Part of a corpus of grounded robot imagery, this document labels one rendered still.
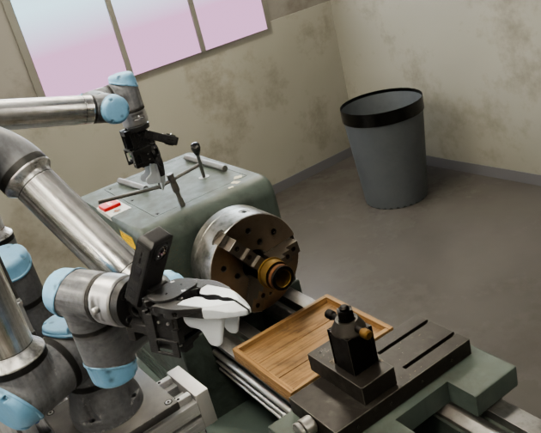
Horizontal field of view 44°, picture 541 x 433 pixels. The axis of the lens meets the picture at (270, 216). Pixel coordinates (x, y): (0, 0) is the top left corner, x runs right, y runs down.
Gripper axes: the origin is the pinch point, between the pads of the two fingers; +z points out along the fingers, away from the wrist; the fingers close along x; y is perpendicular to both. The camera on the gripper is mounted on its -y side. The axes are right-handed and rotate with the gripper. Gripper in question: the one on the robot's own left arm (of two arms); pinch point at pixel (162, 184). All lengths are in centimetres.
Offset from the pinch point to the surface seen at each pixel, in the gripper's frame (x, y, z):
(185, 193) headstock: -9.0, -10.0, 9.2
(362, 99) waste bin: -188, -233, 66
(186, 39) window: -253, -142, -3
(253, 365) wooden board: 42, 6, 44
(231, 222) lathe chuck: 22.2, -8.4, 11.4
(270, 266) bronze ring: 35.1, -10.3, 22.9
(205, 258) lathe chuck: 20.1, 1.6, 18.9
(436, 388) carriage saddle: 89, -17, 42
